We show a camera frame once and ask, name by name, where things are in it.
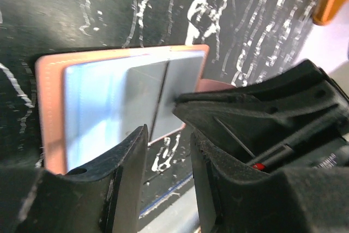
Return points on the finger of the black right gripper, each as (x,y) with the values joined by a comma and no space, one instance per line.
(297,110)

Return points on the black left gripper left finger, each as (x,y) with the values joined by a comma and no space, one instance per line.
(103,195)

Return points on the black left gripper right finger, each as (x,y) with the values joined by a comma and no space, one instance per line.
(233,197)

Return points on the grey credit card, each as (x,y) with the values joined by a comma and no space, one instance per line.
(142,92)
(181,77)

